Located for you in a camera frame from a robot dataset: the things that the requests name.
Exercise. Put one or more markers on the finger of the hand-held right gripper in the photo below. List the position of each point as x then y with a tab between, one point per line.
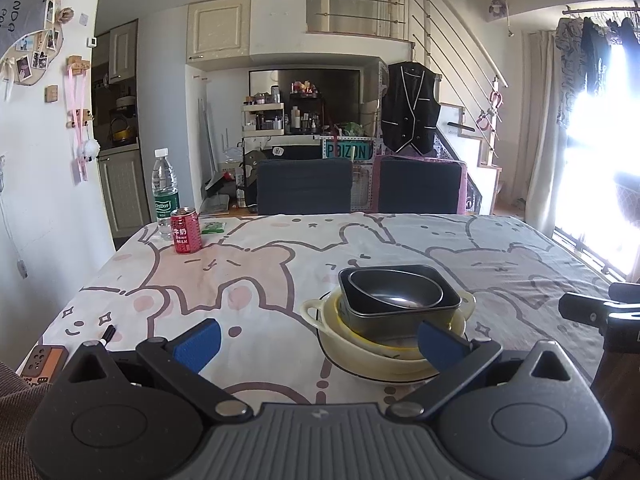
582	310
625	292

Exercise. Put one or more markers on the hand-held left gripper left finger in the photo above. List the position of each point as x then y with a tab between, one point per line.
200	345

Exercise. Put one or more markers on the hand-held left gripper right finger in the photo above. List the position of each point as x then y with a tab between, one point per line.
440	347

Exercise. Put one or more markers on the large square steel tray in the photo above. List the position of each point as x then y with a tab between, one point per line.
380	322

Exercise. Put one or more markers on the small rectangular steel tray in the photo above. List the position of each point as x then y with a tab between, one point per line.
400	290

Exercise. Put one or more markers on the bear-print tablecloth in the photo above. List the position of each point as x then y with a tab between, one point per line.
250	280

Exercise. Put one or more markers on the black marker pen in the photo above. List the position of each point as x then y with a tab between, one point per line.
107	334

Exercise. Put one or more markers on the red drink can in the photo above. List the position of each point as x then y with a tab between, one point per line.
186	232

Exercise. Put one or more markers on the green packet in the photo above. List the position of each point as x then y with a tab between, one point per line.
214	227

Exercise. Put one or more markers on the beige curtain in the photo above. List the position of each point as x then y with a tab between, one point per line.
542	160

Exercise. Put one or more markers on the pink box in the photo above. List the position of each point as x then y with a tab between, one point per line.
470	195

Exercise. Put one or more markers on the brown rectangular device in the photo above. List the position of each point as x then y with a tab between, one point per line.
45	362

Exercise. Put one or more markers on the dark upholstered chair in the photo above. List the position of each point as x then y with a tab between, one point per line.
305	187
420	185

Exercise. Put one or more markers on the clear water bottle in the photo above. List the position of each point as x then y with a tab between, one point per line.
165	185

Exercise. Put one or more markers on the grey lower cabinet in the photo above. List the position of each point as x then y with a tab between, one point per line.
122	195

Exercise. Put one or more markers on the green plate sign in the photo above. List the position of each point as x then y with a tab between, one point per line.
350	151

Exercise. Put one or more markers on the yellow kettle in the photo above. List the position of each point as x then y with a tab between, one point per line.
122	132

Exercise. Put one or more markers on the patterned hanging garment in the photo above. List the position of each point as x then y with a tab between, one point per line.
567	70

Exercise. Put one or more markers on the black vest with white trim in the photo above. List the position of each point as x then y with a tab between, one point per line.
410	110

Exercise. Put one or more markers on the dark hanging garment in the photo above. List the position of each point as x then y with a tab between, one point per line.
595	55

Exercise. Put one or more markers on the white shelf organiser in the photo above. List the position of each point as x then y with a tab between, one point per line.
262	110

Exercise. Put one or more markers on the pink ribbon with pompom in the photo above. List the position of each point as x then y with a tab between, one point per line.
77	100

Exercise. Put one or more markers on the stair railing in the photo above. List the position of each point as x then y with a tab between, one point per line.
450	25

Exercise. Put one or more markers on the cream upper cabinet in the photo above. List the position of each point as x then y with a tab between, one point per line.
217	30

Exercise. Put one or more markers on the wall photo board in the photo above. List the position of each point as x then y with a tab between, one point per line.
25	25

